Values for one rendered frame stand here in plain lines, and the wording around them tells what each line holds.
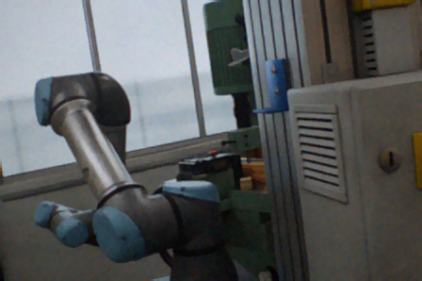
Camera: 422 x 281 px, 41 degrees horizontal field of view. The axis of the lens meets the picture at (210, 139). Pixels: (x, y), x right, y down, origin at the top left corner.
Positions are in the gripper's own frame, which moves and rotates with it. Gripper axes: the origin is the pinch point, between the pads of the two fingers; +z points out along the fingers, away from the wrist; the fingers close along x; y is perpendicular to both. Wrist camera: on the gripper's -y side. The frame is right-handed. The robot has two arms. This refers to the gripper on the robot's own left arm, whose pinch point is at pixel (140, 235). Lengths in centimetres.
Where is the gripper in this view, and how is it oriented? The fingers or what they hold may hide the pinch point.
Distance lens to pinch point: 187.1
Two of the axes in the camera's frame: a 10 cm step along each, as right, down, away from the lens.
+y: -2.6, 9.4, -2.1
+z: 7.4, 3.4, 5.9
